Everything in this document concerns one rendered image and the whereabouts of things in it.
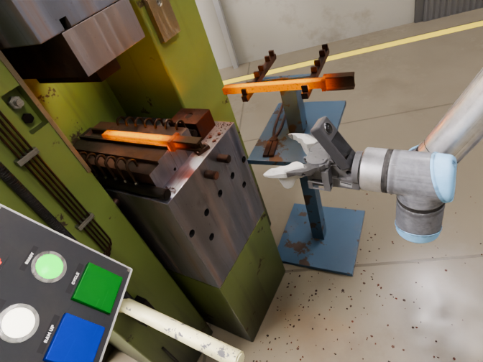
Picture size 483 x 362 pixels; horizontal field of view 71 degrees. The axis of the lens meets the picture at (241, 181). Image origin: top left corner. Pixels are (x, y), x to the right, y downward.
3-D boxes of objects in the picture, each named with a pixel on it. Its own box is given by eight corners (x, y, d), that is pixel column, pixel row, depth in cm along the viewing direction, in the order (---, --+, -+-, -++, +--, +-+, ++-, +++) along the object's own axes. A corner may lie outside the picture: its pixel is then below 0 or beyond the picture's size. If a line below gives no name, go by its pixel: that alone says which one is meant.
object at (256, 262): (286, 271, 170) (264, 210, 140) (253, 342, 149) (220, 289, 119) (199, 245, 199) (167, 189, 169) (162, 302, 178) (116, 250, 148)
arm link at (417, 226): (441, 211, 78) (447, 172, 70) (440, 252, 71) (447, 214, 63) (397, 207, 83) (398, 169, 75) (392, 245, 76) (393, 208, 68)
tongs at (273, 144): (290, 79, 167) (290, 77, 166) (299, 77, 166) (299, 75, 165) (263, 157, 127) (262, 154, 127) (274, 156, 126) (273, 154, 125)
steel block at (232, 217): (264, 210, 140) (233, 121, 112) (219, 289, 119) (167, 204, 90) (167, 189, 169) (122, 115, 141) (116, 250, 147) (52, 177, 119)
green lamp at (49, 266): (72, 264, 61) (57, 251, 58) (52, 286, 58) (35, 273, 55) (62, 260, 63) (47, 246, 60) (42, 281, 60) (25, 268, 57)
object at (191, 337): (248, 355, 87) (242, 346, 84) (238, 375, 84) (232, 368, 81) (133, 300, 110) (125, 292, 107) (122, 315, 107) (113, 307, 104)
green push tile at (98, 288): (123, 277, 67) (89, 261, 64) (111, 313, 62) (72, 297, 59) (119, 280, 68) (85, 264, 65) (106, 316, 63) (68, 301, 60)
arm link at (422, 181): (451, 216, 63) (458, 177, 56) (380, 205, 69) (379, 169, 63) (456, 182, 68) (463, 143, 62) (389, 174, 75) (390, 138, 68)
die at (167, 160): (197, 147, 107) (186, 125, 101) (159, 191, 95) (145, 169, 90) (111, 138, 128) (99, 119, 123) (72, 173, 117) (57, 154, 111)
